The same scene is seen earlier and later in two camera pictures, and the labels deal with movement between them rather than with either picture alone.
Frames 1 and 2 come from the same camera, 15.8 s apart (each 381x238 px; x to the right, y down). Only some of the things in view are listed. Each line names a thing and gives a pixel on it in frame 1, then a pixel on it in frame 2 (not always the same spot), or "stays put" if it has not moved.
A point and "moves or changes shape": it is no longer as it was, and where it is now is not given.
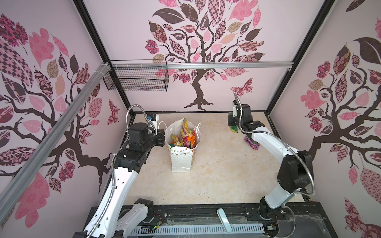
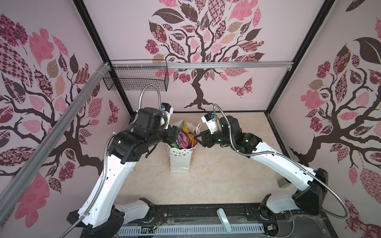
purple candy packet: x=255 y=145 moves or changes shape
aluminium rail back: x=204 y=65 stays put
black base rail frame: x=301 y=220 stays put
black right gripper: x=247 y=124 to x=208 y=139
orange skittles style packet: x=186 y=136 stays put
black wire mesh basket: x=140 y=75 stays put
